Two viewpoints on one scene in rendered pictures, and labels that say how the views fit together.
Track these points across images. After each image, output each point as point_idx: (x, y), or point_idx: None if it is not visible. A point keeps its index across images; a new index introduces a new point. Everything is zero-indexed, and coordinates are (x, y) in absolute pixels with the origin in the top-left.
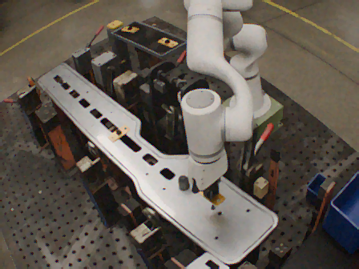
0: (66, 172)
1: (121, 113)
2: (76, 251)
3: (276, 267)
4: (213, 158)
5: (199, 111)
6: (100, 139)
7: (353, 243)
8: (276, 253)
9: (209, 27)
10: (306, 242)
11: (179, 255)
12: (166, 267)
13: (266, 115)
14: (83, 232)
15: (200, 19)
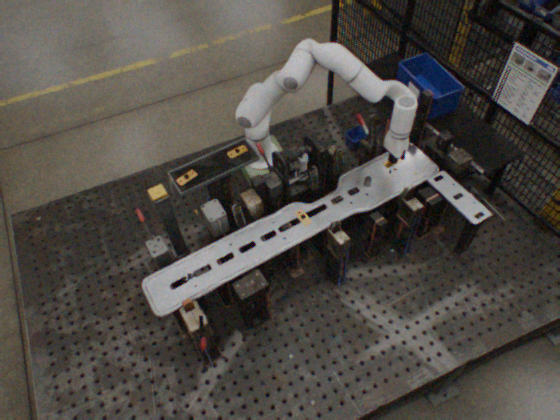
0: (272, 318)
1: (278, 215)
2: (374, 314)
3: (446, 150)
4: None
5: (416, 103)
6: (305, 231)
7: (456, 101)
8: (449, 138)
9: (369, 70)
10: (437, 129)
11: (424, 196)
12: (432, 207)
13: (277, 148)
14: (350, 304)
15: (364, 69)
